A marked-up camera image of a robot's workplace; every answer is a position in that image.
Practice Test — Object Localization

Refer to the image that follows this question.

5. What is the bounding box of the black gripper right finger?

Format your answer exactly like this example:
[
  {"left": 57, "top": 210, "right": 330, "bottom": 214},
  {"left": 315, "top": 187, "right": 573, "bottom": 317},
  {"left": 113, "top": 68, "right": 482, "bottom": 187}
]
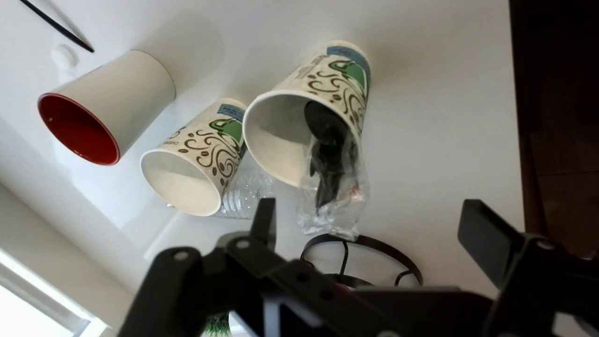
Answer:
[{"left": 457, "top": 199, "right": 532, "bottom": 292}]

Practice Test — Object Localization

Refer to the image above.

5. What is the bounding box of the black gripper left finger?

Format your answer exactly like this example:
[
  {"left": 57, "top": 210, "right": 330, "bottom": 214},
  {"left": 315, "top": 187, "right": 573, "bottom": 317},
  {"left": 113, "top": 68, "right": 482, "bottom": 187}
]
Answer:
[{"left": 249, "top": 197, "right": 279, "bottom": 249}]

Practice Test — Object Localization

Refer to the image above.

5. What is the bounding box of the white mug red interior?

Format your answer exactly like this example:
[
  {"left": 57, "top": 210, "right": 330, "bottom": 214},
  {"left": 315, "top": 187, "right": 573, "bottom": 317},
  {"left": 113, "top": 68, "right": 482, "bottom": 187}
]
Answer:
[{"left": 36, "top": 49, "right": 178, "bottom": 167}]

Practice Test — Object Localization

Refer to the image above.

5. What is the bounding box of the crumpled clear plastic wrapper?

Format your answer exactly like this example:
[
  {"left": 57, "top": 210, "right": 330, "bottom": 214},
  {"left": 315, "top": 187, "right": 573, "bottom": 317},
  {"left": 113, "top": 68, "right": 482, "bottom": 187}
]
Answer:
[{"left": 218, "top": 156, "right": 283, "bottom": 221}]

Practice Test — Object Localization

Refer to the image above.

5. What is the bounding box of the black cutlery in plastic wrap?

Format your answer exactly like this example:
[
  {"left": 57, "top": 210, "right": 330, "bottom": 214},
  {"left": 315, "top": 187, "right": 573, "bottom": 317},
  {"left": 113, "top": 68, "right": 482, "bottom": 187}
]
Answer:
[{"left": 298, "top": 99, "right": 371, "bottom": 242}]

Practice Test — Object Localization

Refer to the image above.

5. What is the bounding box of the empty patterned paper cup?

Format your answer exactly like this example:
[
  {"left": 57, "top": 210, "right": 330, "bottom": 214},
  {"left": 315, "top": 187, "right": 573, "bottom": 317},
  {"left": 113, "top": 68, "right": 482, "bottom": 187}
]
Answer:
[{"left": 139, "top": 96, "right": 249, "bottom": 219}]

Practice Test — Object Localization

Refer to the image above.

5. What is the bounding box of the patterned paper cup with cutlery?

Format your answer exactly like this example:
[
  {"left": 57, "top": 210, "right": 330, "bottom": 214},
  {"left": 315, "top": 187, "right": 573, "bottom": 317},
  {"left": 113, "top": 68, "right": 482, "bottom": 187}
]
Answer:
[{"left": 242, "top": 41, "right": 373, "bottom": 191}]

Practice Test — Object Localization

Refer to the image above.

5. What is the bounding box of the dark wood cabinet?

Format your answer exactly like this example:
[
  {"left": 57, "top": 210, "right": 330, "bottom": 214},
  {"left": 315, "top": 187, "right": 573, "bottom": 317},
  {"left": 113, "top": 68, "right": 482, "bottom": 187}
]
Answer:
[{"left": 508, "top": 0, "right": 599, "bottom": 259}]

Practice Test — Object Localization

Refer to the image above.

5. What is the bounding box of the small white packet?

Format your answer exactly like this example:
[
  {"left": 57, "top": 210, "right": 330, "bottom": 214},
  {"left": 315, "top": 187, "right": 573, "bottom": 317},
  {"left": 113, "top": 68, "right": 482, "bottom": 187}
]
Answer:
[{"left": 51, "top": 43, "right": 81, "bottom": 71}]

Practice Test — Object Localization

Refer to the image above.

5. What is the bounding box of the black plastic fork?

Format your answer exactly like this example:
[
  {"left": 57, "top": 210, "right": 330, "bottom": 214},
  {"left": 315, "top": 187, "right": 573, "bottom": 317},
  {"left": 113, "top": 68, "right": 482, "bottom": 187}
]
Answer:
[{"left": 21, "top": 0, "right": 98, "bottom": 55}]

